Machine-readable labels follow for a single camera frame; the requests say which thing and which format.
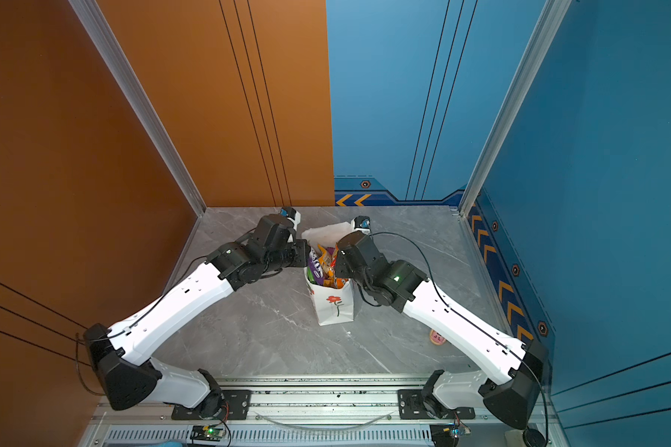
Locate left aluminium corner post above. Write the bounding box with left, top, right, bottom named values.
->
left=69, top=0, right=207, bottom=218

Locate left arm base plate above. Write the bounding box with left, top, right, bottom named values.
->
left=171, top=389, right=252, bottom=422

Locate aluminium corner post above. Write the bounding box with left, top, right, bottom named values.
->
left=458, top=0, right=571, bottom=219
left=69, top=0, right=207, bottom=218

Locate orange Fox's fruits candy bag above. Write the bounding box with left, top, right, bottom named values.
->
left=318, top=245, right=348, bottom=289

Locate right electronics board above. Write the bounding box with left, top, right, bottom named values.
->
left=443, top=421, right=472, bottom=440

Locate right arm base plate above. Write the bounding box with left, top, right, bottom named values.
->
left=397, top=389, right=476, bottom=421

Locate left electronics board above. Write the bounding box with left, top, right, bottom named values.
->
left=189, top=425, right=229, bottom=445

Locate white floral paper bag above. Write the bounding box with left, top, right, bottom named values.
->
left=302, top=222, right=355, bottom=326

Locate right aluminium corner post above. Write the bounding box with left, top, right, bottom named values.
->
left=458, top=0, right=571, bottom=219

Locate electronics board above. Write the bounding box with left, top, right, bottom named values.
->
left=443, top=421, right=472, bottom=440
left=189, top=425, right=229, bottom=445

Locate purple white snack packet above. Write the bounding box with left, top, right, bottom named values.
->
left=308, top=249, right=325, bottom=286

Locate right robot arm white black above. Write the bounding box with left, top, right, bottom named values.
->
left=335, top=230, right=548, bottom=430

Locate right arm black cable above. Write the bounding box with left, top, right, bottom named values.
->
left=368, top=231, right=552, bottom=443

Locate aluminium front rail frame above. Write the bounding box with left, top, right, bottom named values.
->
left=79, top=374, right=561, bottom=446

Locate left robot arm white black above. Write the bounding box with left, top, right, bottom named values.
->
left=84, top=207, right=309, bottom=419

